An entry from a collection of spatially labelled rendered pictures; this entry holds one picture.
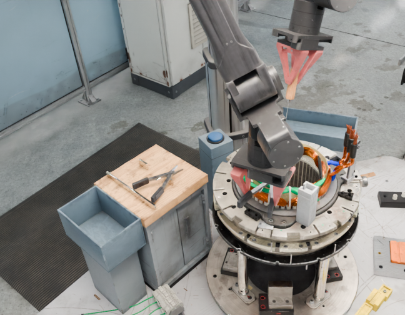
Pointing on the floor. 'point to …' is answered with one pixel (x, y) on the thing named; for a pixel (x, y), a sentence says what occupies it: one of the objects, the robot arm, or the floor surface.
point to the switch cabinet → (163, 44)
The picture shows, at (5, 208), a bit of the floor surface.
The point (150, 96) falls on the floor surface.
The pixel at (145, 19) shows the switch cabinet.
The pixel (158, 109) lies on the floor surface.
